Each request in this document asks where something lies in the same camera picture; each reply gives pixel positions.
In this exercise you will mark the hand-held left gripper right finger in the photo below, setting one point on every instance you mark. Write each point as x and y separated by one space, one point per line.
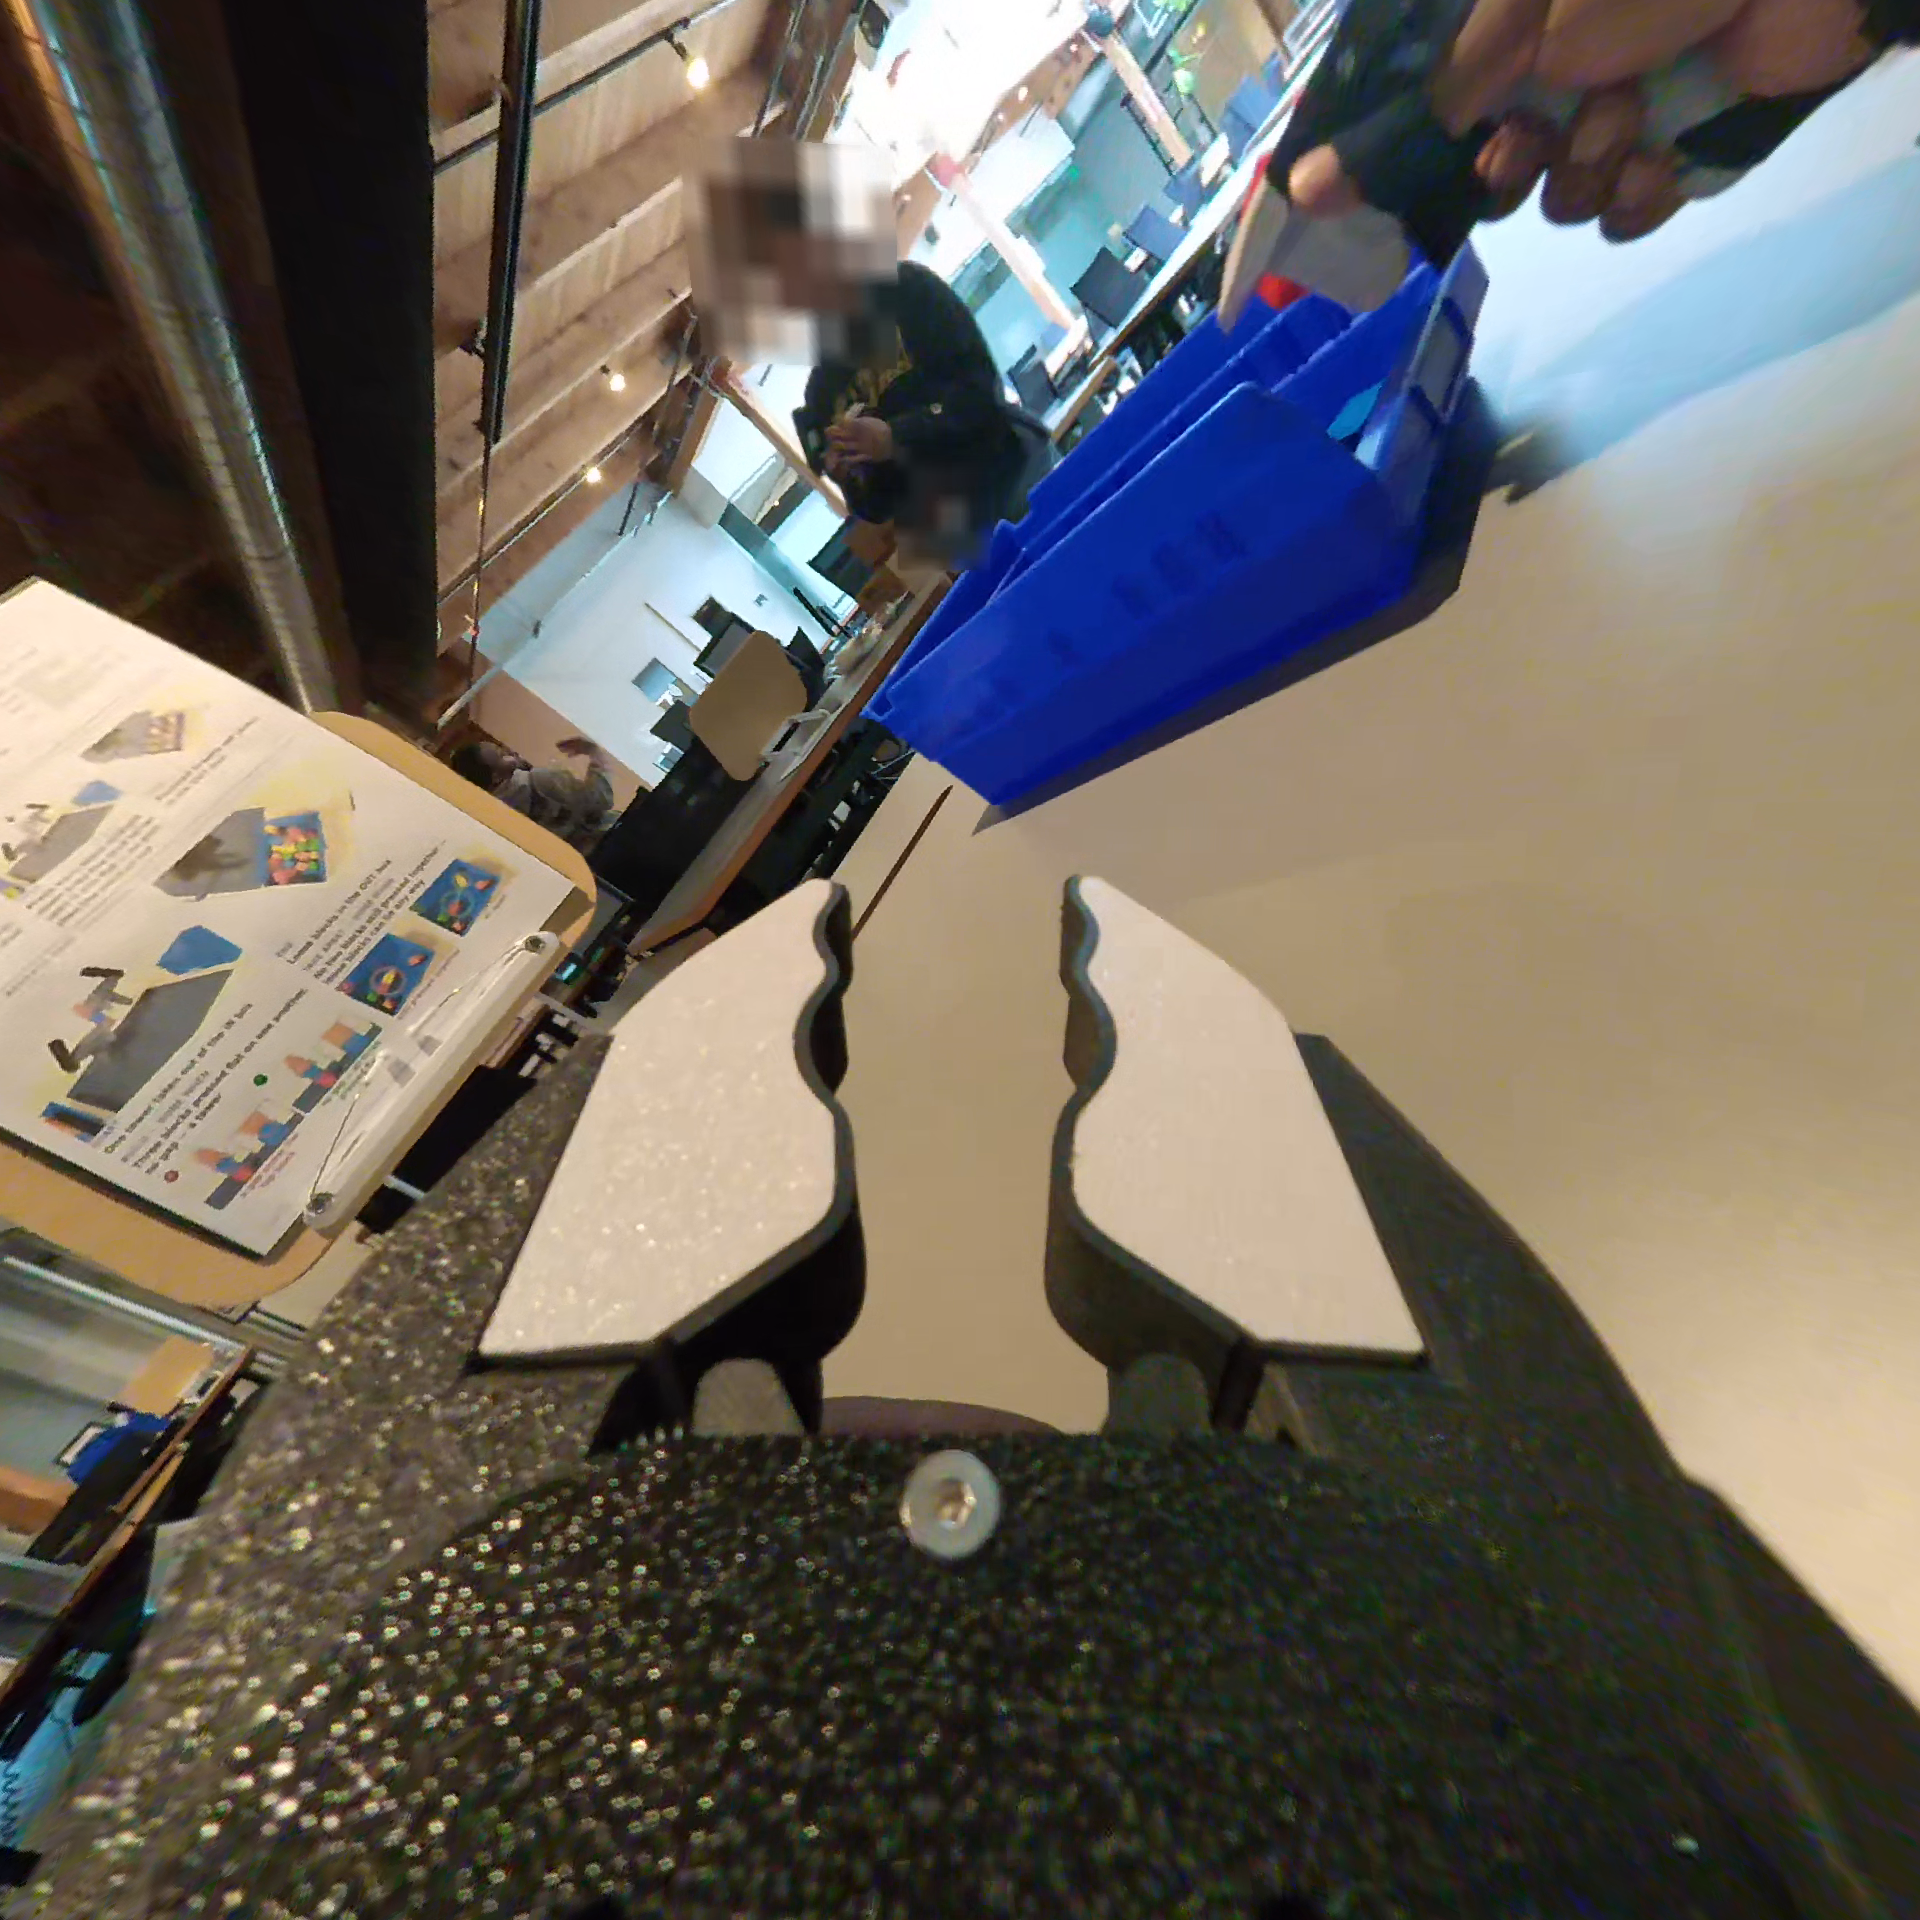
1245 1185

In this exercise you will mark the white clipboard stand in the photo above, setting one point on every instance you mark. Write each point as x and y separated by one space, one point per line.
534 949

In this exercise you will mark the wooden clipboard with instruction sheet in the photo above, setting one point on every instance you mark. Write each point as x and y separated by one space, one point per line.
225 902

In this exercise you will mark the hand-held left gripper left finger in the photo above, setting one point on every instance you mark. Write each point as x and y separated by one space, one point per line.
675 1185

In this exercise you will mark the beige office chair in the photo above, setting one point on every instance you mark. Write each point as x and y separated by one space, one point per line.
750 699

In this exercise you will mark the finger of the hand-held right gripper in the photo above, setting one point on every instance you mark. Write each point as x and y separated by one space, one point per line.
1321 254

